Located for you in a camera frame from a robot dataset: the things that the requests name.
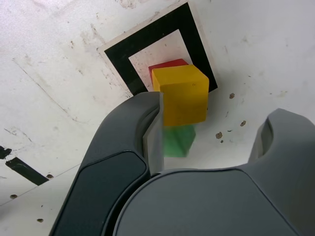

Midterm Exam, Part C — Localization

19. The yellow cube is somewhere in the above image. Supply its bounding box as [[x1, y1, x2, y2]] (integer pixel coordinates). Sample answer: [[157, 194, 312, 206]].
[[151, 64, 210, 126]]

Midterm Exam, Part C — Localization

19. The black tape square outline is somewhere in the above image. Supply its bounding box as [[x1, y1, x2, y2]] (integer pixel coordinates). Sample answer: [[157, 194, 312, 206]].
[[103, 1, 219, 97]]

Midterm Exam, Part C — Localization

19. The black tape strip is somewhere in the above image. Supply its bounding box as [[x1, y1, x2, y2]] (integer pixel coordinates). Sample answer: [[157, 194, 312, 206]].
[[0, 146, 50, 186]]

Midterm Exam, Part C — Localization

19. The green cube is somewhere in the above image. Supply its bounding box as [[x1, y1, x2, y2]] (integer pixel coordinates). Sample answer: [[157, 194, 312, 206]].
[[161, 124, 197, 158]]

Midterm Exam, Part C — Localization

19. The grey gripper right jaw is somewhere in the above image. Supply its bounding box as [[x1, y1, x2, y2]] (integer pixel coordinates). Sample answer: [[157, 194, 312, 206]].
[[113, 108, 315, 236]]

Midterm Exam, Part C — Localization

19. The red cube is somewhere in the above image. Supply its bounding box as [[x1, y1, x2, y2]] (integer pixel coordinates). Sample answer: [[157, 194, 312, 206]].
[[148, 58, 189, 86]]

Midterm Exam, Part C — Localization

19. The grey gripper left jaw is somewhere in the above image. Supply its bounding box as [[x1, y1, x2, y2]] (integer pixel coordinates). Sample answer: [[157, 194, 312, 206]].
[[49, 91, 164, 236]]

